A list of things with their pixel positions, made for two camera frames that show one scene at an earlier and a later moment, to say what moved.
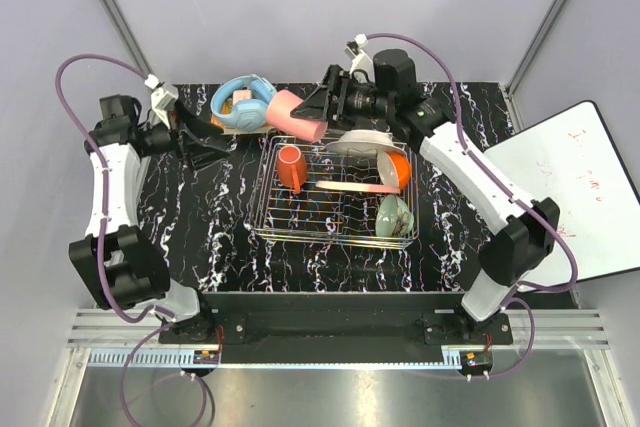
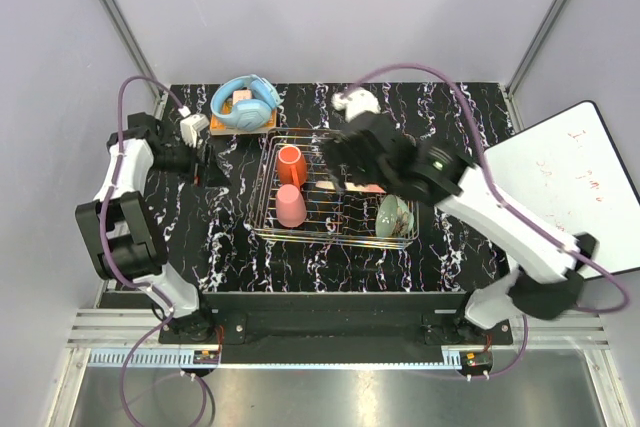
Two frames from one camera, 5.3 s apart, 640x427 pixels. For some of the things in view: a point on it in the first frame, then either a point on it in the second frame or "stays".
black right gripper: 337,84 -> 335,154
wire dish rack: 360,194 stays
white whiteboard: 572,160 stays
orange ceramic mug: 291,167 stays
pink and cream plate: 352,186 stays
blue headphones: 247,114 stays
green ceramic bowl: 394,219 stays
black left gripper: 195,131 -> 208,172
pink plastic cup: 278,115 -> 291,210
